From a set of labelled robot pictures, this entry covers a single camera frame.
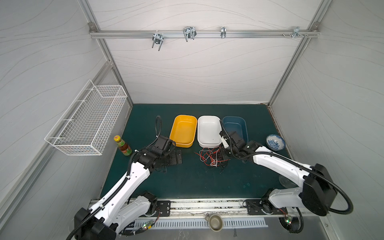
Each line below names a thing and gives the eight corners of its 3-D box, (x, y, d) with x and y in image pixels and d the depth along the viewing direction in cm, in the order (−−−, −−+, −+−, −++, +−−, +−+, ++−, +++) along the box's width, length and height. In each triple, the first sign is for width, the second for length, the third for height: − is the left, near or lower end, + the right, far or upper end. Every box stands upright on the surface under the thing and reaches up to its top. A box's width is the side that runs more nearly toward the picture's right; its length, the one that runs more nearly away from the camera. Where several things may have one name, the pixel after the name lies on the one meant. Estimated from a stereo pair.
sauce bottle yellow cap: (124, 157, 94) (111, 141, 79) (126, 151, 96) (114, 135, 82) (131, 157, 94) (119, 141, 79) (133, 151, 96) (121, 135, 82)
